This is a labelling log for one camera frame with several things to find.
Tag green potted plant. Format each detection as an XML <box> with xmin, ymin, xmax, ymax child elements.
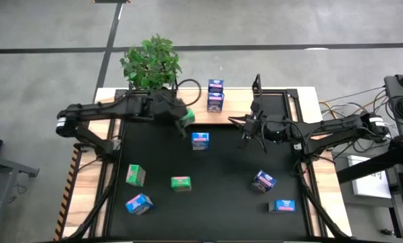
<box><xmin>119</xmin><ymin>32</ymin><xmax>184</xmax><ymax>91</ymax></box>

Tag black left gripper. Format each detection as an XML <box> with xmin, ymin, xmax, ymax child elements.
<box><xmin>148</xmin><ymin>88</ymin><xmax>190</xmax><ymax>140</ymax></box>

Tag Rice Krispies cereal box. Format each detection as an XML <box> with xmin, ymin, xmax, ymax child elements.
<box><xmin>267</xmin><ymin>198</ymin><xmax>296</xmax><ymax>213</ymax></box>
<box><xmin>124</xmin><ymin>192</ymin><xmax>155</xmax><ymax>216</ymax></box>
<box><xmin>191</xmin><ymin>132</ymin><xmax>210</xmax><ymax>151</ymax></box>

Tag grey metal table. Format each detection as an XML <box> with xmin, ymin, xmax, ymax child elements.
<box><xmin>0</xmin><ymin>151</ymin><xmax>40</xmax><ymax>234</ymax></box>

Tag black support beam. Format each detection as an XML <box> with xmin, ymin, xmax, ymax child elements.
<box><xmin>335</xmin><ymin>141</ymin><xmax>403</xmax><ymax>185</ymax></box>

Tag grey side desk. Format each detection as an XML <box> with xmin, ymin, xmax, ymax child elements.
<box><xmin>383</xmin><ymin>69</ymin><xmax>403</xmax><ymax>136</ymax></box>

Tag yellow black hazard tape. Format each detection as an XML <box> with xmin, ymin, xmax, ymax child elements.
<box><xmin>54</xmin><ymin>146</ymin><xmax>82</xmax><ymax>241</ymax></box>

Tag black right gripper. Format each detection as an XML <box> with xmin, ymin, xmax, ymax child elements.
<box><xmin>227</xmin><ymin>99</ymin><xmax>269</xmax><ymax>150</ymax></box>

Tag black table mat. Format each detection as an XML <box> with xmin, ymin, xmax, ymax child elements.
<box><xmin>105</xmin><ymin>90</ymin><xmax>312</xmax><ymax>239</ymax></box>

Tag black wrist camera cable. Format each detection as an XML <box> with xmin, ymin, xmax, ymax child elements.
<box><xmin>176</xmin><ymin>78</ymin><xmax>203</xmax><ymax>108</ymax></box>

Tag wooden shelf board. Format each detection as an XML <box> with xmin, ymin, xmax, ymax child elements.
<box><xmin>172</xmin><ymin>88</ymin><xmax>254</xmax><ymax>126</ymax></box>

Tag loose floor cables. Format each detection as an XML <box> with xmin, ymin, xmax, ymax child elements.
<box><xmin>317</xmin><ymin>86</ymin><xmax>389</xmax><ymax>117</ymax></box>

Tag Apple Jacks cereal box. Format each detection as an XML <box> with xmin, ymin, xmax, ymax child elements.
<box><xmin>170</xmin><ymin>175</ymin><xmax>192</xmax><ymax>193</ymax></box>
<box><xmin>180</xmin><ymin>107</ymin><xmax>196</xmax><ymax>128</ymax></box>
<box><xmin>125</xmin><ymin>163</ymin><xmax>147</xmax><ymax>188</ymax></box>

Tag white flat box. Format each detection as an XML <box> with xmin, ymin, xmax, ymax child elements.
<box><xmin>347</xmin><ymin>154</ymin><xmax>393</xmax><ymax>199</ymax></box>

